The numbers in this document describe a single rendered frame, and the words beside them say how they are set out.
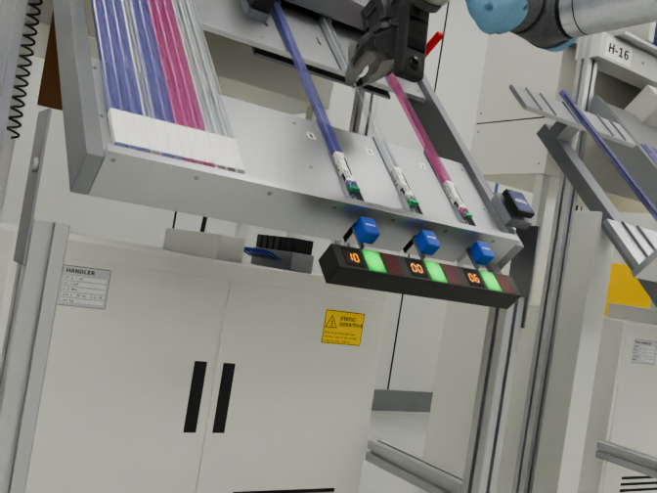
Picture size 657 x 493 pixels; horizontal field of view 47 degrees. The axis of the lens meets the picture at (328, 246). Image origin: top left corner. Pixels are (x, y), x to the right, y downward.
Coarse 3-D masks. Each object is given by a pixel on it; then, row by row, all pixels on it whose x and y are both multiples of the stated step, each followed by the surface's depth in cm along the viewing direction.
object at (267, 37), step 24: (216, 0) 125; (216, 24) 119; (240, 24) 123; (264, 24) 128; (288, 24) 133; (312, 24) 138; (336, 24) 144; (264, 48) 124; (312, 48) 131; (312, 72) 135; (336, 72) 132; (384, 96) 144; (408, 96) 141
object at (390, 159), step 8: (328, 24) 139; (328, 32) 138; (336, 40) 136; (336, 48) 134; (336, 56) 134; (344, 56) 133; (344, 64) 132; (344, 72) 131; (352, 88) 128; (360, 88) 128; (360, 96) 126; (360, 104) 126; (368, 104) 125; (368, 112) 123; (368, 120) 123; (376, 120) 123; (376, 128) 121; (376, 136) 120; (384, 136) 121; (384, 144) 119; (384, 152) 118; (392, 152) 118; (392, 160) 116; (408, 200) 111
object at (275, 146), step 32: (96, 64) 95; (96, 96) 91; (224, 96) 106; (256, 128) 105; (288, 128) 109; (320, 128) 114; (256, 160) 99; (288, 160) 103; (320, 160) 108; (352, 160) 112; (384, 160) 117; (416, 160) 123; (448, 160) 129; (384, 192) 111; (416, 192) 116; (480, 224) 120
